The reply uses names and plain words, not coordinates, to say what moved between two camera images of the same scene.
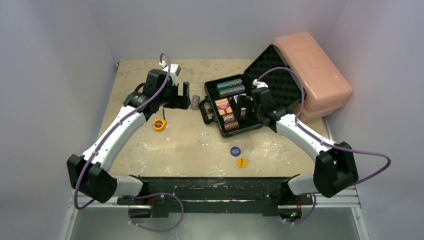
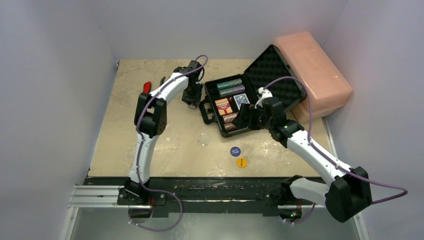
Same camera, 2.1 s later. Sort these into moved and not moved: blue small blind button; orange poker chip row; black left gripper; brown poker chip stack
Moved: black left gripper
Not moved: blue small blind button; orange poker chip row; brown poker chip stack
